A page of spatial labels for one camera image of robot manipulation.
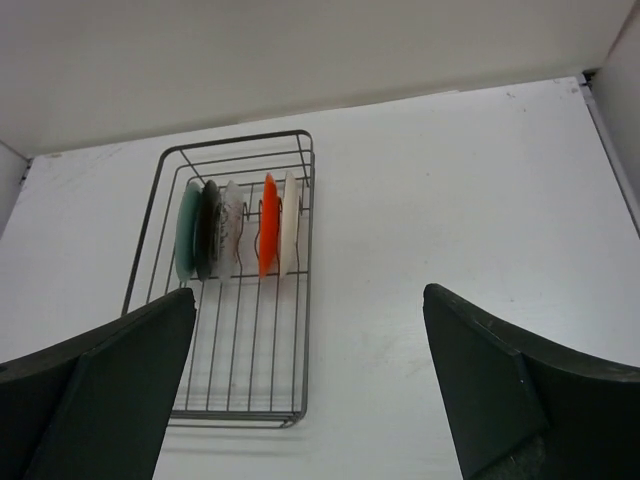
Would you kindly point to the dark wire dish rack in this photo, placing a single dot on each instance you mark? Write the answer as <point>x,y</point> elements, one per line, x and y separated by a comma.
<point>248,363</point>

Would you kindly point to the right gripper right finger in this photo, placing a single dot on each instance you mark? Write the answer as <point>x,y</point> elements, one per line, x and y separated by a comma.
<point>520,406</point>

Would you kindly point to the clear glass plate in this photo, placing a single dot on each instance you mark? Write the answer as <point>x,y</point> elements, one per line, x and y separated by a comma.
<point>230,227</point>

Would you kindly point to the blue floral plate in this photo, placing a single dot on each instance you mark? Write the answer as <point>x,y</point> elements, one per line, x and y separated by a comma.
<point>184,235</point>

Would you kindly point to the black plate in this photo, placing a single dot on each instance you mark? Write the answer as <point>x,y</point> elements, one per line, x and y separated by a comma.
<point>206,230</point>

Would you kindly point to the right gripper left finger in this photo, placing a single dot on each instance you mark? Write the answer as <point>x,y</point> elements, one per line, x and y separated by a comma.
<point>96,406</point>

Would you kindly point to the cream patterned plate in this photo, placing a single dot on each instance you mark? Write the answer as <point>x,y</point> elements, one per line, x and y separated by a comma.
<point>289,224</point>

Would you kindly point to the orange plate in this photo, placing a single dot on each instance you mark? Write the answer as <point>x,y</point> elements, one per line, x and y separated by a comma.
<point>269,226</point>

